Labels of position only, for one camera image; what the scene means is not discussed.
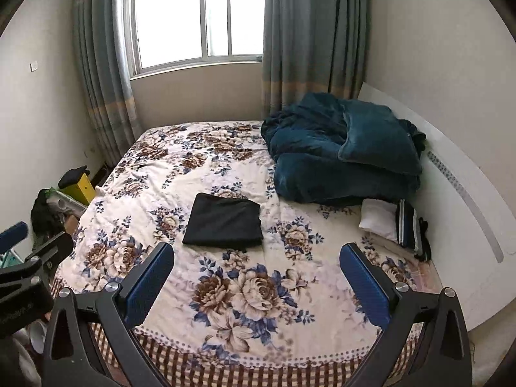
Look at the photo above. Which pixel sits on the dark striped sweater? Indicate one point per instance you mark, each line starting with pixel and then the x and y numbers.
pixel 223 223

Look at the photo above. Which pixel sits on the white pillow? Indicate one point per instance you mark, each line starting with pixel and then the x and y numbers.
pixel 379 217

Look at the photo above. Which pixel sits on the striped folded clothes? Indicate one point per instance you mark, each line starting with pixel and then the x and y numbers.
pixel 411 229

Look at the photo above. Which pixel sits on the black clothes pile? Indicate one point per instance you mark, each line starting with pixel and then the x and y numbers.
pixel 44 213

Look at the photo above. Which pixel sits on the cardboard box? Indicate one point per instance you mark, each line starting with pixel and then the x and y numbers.
pixel 74 222

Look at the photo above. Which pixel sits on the pink bed sheet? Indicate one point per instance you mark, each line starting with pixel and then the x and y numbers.
pixel 425 270

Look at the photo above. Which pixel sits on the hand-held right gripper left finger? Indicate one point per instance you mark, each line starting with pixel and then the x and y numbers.
pixel 149 286

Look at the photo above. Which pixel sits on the white wall socket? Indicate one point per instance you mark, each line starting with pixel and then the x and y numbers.
pixel 34 65

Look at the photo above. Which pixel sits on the black cloth on yellow box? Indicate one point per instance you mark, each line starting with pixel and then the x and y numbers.
pixel 72 175

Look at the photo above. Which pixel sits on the yellow box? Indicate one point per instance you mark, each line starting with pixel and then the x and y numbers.
pixel 84 189

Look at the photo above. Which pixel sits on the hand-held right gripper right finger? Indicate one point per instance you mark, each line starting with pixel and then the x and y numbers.
pixel 365 286

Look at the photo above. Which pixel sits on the window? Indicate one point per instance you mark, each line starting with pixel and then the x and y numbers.
pixel 193 16

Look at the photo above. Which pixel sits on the white headboard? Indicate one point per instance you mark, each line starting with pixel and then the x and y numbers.
pixel 463 169

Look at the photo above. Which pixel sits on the teal plush blanket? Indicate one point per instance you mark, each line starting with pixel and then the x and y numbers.
pixel 342 149

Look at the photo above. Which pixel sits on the floral bedspread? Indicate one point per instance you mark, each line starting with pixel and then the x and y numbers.
pixel 242 290

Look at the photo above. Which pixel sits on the grey-blue curtain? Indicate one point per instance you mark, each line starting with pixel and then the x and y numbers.
pixel 314 28
pixel 100 68

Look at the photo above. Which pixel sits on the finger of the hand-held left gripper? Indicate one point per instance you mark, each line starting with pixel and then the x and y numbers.
pixel 52 250
pixel 14 236

